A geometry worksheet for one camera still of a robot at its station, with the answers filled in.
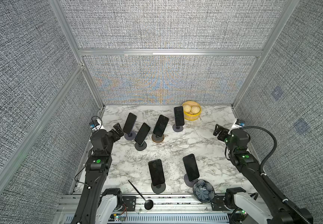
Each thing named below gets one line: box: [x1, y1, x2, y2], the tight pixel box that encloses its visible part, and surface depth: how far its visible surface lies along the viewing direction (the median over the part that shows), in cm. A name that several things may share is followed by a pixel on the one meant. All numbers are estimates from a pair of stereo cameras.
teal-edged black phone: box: [134, 122, 151, 146], surface depth 91 cm
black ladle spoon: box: [127, 180, 154, 210], surface depth 75 cm
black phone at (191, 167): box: [182, 153, 200, 182], surface depth 76 cm
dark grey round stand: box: [134, 140, 148, 152], surface depth 97 cm
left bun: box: [183, 104, 192, 113], surface depth 112 cm
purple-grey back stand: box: [172, 124, 184, 133], surface depth 107 cm
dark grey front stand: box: [151, 182, 166, 195], surface depth 80 cm
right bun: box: [190, 105, 201, 114], surface depth 112 cm
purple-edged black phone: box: [174, 105, 185, 127], surface depth 99 cm
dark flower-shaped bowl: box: [192, 179, 215, 203], surface depth 77 cm
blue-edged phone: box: [122, 112, 138, 135], surface depth 96 cm
